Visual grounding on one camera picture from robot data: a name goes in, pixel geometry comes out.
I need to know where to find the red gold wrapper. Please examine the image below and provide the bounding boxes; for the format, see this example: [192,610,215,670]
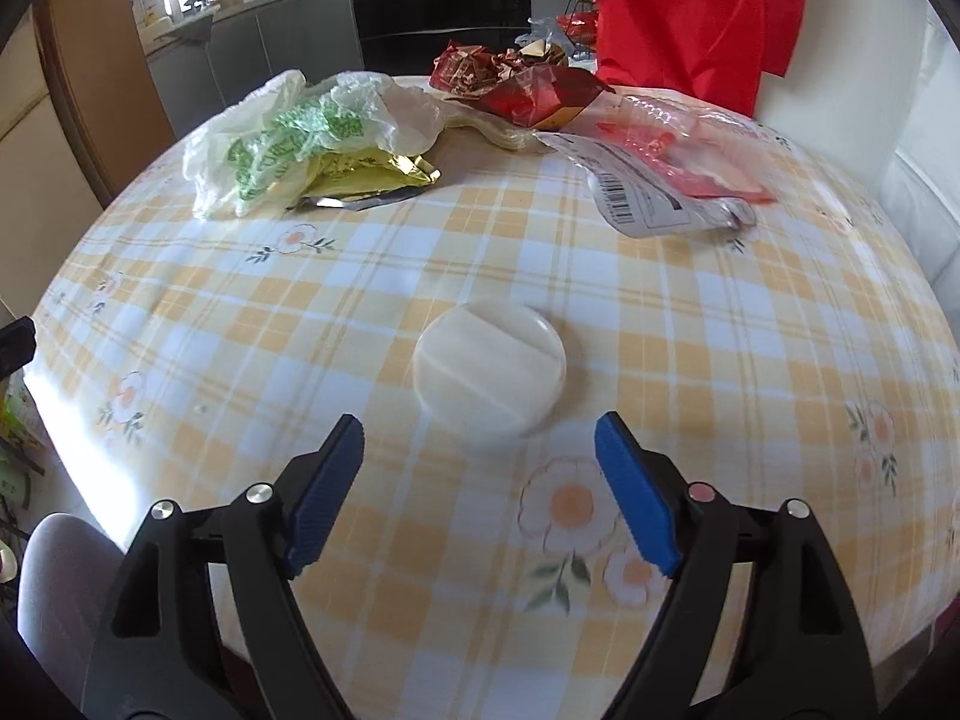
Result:
[429,41,571,95]

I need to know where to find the grey lower cabinets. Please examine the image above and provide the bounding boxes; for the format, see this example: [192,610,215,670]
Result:
[142,0,365,140]

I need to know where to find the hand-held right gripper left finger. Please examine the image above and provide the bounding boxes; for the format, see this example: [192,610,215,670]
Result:
[81,414,366,720]

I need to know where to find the dark red snack bag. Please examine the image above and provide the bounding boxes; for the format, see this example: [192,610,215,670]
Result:
[480,66,608,128]

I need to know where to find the gold foil wrapper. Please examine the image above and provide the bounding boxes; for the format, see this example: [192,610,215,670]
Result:
[289,150,443,209]

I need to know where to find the person's leg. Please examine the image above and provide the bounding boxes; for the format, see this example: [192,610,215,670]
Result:
[16,514,128,691]

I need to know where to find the pile of plastic bags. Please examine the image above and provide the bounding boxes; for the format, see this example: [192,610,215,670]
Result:
[514,15,571,55]

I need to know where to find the white round lid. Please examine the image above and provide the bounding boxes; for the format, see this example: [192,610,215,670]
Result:
[412,298,567,440]

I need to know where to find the colourful bags on floor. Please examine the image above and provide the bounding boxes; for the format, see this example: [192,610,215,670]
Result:
[0,375,47,467]

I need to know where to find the white green plastic bag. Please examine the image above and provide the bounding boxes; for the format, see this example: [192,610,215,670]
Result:
[184,69,448,220]

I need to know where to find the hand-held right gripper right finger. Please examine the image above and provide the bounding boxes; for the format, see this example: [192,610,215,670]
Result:
[595,411,878,720]

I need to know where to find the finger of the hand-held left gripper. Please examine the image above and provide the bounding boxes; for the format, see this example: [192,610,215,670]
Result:
[0,319,37,377]

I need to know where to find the translucent yellowish plastic bundle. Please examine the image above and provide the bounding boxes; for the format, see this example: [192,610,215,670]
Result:
[442,101,542,155]

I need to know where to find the wire rack with snacks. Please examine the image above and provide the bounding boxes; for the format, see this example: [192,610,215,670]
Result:
[559,0,602,61]

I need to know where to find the clear red plastic package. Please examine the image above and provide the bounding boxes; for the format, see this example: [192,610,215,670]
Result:
[592,94,777,203]

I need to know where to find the yellow plaid floral tablecloth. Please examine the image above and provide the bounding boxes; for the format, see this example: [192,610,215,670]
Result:
[30,75,960,720]

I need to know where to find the red hanging garment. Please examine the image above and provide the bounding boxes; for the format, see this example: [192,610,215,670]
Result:
[566,0,811,118]

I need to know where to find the white barcode label bag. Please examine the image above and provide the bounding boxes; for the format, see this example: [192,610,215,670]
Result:
[536,131,755,238]

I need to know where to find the black built-in oven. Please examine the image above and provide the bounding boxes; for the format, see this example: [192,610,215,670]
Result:
[349,0,538,76]

